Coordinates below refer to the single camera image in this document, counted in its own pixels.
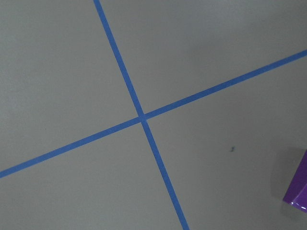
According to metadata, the purple toy block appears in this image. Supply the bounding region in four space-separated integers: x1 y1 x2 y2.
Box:
283 151 307 213

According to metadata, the blue tape line crossing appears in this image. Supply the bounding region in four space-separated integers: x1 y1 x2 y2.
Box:
0 49 307 179

